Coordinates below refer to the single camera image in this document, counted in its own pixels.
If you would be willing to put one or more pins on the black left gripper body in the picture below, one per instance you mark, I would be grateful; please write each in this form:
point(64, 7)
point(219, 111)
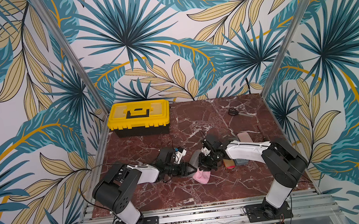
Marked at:
point(176, 170)

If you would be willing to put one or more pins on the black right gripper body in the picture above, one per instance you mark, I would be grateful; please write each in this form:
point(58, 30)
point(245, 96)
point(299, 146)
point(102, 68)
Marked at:
point(207, 161)

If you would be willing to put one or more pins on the tan round object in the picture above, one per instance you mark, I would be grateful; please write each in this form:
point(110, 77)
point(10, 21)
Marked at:
point(229, 164)

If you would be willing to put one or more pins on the grey rectangular block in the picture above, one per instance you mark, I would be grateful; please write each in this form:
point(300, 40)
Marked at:
point(240, 162)

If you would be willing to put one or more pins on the grey fabric eyeglass case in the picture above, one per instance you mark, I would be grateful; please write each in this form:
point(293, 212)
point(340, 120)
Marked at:
point(194, 160)

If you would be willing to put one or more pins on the pink microfibre cloth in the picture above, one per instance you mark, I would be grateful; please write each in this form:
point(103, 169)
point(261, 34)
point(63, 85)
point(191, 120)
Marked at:
point(201, 176)

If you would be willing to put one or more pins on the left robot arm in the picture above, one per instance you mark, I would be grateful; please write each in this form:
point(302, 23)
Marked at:
point(117, 187)

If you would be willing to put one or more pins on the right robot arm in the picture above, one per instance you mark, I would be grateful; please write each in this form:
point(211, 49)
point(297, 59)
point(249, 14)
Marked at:
point(283, 161)

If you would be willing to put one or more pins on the yellow black toolbox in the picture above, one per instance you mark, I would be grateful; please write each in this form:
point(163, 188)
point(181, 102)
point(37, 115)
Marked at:
point(143, 118)

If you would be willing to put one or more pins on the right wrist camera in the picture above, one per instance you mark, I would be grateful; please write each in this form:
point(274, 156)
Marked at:
point(212, 143)

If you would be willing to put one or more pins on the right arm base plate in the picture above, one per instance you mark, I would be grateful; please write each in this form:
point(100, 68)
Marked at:
point(265, 212)

